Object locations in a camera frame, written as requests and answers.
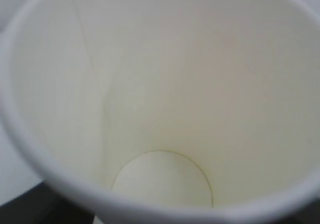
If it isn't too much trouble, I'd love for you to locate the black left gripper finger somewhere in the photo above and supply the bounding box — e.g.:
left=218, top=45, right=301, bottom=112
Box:
left=0, top=181, right=95, bottom=224

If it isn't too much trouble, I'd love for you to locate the white paper coffee cup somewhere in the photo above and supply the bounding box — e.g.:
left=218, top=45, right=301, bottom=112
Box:
left=0, top=0, right=320, bottom=224

